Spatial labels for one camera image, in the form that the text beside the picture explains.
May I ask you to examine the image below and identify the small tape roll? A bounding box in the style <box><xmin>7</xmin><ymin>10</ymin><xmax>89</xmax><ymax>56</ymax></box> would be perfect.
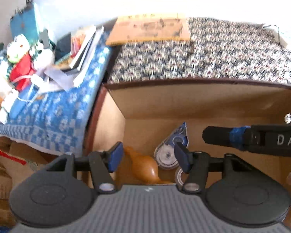
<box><xmin>175</xmin><ymin>167</ymin><xmax>188</xmax><ymax>188</ymax></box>

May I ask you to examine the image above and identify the orange gourd toy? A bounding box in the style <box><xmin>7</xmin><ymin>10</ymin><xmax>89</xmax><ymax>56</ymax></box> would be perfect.
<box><xmin>124</xmin><ymin>147</ymin><xmax>172</xmax><ymax>185</ymax></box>

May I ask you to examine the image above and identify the brown cardboard box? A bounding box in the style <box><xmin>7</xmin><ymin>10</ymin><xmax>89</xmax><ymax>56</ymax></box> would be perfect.
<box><xmin>83</xmin><ymin>79</ymin><xmax>291</xmax><ymax>189</ymax></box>

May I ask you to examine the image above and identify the blue checkered cloth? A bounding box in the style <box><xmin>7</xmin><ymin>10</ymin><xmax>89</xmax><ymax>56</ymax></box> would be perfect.
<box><xmin>0</xmin><ymin>31</ymin><xmax>111</xmax><ymax>156</ymax></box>

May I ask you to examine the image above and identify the floral patterned tablecloth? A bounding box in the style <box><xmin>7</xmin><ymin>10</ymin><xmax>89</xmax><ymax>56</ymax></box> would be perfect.
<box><xmin>108</xmin><ymin>17</ymin><xmax>291</xmax><ymax>85</ymax></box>

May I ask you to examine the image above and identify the red white package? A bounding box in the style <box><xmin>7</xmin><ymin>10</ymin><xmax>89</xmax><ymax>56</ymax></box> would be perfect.
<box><xmin>0</xmin><ymin>149</ymin><xmax>27</xmax><ymax>165</ymax></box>

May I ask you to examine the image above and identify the stack of books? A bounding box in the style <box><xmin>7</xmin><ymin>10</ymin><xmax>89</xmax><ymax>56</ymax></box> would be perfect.
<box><xmin>54</xmin><ymin>25</ymin><xmax>105</xmax><ymax>87</ymax></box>

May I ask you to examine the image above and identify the white panda plush toy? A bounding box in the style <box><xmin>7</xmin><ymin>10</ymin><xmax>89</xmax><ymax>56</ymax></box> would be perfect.
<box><xmin>29</xmin><ymin>41</ymin><xmax>55</xmax><ymax>71</ymax></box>

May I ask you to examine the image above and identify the green frog plush toy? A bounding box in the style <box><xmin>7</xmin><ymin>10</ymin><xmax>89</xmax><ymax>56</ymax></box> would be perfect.
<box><xmin>7</xmin><ymin>34</ymin><xmax>36</xmax><ymax>91</ymax></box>

